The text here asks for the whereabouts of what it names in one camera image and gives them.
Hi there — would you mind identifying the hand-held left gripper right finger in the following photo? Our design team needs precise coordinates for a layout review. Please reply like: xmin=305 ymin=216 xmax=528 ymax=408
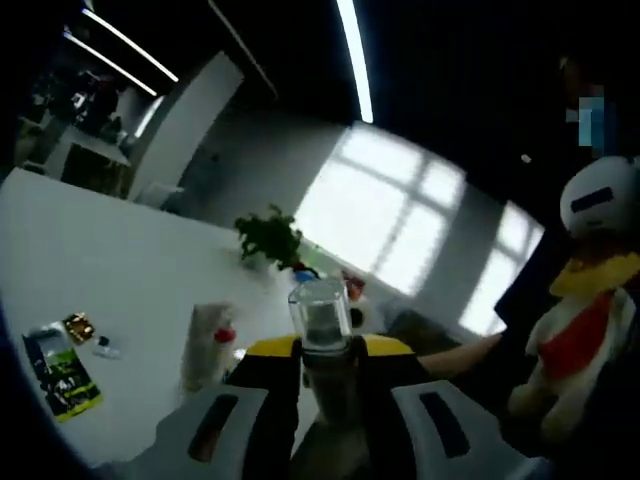
xmin=357 ymin=334 xmax=556 ymax=480

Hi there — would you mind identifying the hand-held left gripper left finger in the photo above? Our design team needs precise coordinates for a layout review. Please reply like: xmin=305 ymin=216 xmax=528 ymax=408
xmin=94 ymin=335 xmax=304 ymax=480

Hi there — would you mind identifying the white red-collared skincare pump bottle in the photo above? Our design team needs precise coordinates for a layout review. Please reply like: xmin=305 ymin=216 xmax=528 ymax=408
xmin=209 ymin=314 xmax=245 ymax=384

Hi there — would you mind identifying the white skincare tube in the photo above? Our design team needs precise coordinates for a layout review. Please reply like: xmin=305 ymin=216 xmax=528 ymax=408
xmin=180 ymin=301 xmax=236 ymax=396

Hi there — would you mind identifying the clear skincare bottle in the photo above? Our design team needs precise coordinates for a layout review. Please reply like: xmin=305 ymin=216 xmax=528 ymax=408
xmin=288 ymin=278 xmax=369 ymax=436

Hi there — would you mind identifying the small clear skincare sachet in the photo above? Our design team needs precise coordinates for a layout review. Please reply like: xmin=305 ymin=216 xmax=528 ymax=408
xmin=92 ymin=334 xmax=122 ymax=359

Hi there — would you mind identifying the dark green skincare sachet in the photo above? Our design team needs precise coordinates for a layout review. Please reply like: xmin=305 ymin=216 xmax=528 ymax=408
xmin=35 ymin=347 xmax=105 ymax=424

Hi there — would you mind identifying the gold foil skincare sachet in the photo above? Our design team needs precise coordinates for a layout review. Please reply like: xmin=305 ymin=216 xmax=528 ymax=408
xmin=62 ymin=312 xmax=97 ymax=344

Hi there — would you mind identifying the small pink red item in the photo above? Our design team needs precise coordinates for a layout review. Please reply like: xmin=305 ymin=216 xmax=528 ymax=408
xmin=342 ymin=269 xmax=367 ymax=301

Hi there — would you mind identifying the large window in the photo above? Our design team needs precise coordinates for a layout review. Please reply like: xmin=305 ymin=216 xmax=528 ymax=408
xmin=294 ymin=127 xmax=545 ymax=337

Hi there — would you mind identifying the green potted plant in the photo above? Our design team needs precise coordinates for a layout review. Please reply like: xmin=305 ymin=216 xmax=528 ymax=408
xmin=233 ymin=203 xmax=305 ymax=274

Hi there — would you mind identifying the white yellow plush toy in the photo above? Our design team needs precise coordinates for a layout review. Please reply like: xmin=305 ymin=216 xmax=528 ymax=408
xmin=507 ymin=249 xmax=640 ymax=446

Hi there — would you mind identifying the white chest-worn device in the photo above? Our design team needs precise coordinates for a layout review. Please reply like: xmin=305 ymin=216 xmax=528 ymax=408
xmin=559 ymin=156 xmax=640 ymax=239

